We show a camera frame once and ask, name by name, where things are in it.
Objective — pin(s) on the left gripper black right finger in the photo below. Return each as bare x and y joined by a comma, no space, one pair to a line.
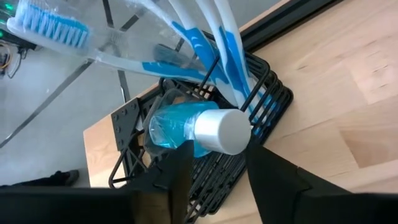
280,193

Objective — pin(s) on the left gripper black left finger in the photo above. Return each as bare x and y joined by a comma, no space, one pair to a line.
93,205

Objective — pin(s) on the teal mouthwash bottle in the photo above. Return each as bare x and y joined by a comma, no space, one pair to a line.
217,130

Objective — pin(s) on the blue white toothbrush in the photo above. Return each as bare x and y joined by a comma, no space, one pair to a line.
199,28
234,49
196,40

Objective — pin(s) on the office chair base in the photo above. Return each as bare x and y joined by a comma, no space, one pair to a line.
46,180

